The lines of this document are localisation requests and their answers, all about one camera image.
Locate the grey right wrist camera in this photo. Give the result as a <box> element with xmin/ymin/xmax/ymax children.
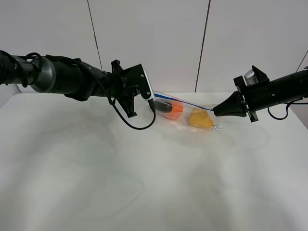
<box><xmin>244</xmin><ymin>69</ymin><xmax>257</xmax><ymax>86</ymax></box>

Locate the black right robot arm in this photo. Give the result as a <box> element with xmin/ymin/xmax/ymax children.
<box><xmin>213</xmin><ymin>66</ymin><xmax>308</xmax><ymax>122</ymax></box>

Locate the yellow pear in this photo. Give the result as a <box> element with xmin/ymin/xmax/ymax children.
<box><xmin>188</xmin><ymin>108</ymin><xmax>213</xmax><ymax>129</ymax></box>

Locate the clear blue-zip file bag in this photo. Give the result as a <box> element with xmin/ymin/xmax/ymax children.
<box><xmin>154</xmin><ymin>91</ymin><xmax>222</xmax><ymax>131</ymax></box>

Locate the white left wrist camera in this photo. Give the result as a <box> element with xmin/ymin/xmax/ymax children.
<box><xmin>143</xmin><ymin>69</ymin><xmax>154</xmax><ymax>101</ymax></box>

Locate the orange fruit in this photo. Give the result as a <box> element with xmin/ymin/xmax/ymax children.
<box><xmin>163</xmin><ymin>102</ymin><xmax>183</xmax><ymax>120</ymax></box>

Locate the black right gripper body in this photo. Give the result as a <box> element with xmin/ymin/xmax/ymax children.
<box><xmin>234</xmin><ymin>65</ymin><xmax>270</xmax><ymax>122</ymax></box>

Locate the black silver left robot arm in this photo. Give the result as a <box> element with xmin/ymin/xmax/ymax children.
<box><xmin>0</xmin><ymin>51</ymin><xmax>155</xmax><ymax>118</ymax></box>

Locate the black left camera cable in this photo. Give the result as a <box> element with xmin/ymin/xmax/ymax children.
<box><xmin>24</xmin><ymin>52</ymin><xmax>157</xmax><ymax>130</ymax></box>

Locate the dark purple eggplant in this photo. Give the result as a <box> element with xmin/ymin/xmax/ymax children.
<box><xmin>154</xmin><ymin>101</ymin><xmax>173</xmax><ymax>114</ymax></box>

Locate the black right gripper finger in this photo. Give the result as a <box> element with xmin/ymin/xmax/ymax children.
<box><xmin>214</xmin><ymin>93</ymin><xmax>247</xmax><ymax>117</ymax></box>

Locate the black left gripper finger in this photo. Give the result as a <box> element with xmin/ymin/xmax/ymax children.
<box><xmin>115</xmin><ymin>90</ymin><xmax>138</xmax><ymax>118</ymax></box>

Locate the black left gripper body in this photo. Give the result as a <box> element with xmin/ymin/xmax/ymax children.
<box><xmin>103</xmin><ymin>60</ymin><xmax>148</xmax><ymax>99</ymax></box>

